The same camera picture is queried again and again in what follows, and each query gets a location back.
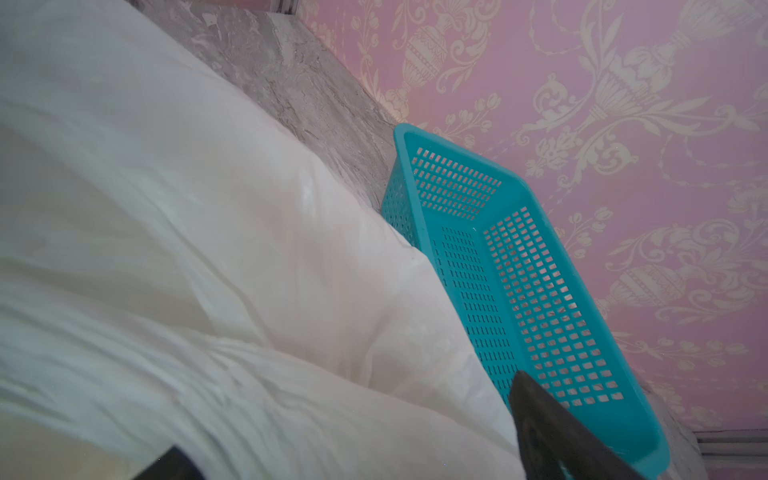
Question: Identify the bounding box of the teal plastic basket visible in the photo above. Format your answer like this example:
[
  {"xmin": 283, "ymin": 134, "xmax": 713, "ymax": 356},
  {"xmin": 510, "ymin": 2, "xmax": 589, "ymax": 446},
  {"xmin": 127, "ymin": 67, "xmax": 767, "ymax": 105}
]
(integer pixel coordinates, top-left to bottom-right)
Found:
[{"xmin": 382, "ymin": 124, "xmax": 670, "ymax": 479}]

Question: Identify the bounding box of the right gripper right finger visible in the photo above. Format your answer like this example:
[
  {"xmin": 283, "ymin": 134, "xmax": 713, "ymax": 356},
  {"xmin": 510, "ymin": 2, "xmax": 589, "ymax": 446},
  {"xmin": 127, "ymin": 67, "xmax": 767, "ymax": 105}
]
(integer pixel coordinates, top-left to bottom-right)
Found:
[{"xmin": 509, "ymin": 371, "xmax": 641, "ymax": 480}]

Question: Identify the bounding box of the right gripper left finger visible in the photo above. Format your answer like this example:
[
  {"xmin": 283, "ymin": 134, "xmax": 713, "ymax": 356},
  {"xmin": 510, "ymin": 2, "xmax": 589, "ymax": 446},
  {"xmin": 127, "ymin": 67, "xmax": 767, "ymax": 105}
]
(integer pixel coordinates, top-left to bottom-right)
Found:
[{"xmin": 133, "ymin": 446, "xmax": 205, "ymax": 480}]

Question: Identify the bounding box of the white plastic bag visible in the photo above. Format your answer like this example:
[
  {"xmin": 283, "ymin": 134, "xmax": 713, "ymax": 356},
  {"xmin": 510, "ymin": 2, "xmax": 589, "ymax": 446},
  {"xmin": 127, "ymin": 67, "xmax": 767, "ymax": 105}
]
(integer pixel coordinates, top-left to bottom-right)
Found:
[{"xmin": 1, "ymin": 1, "xmax": 525, "ymax": 479}]

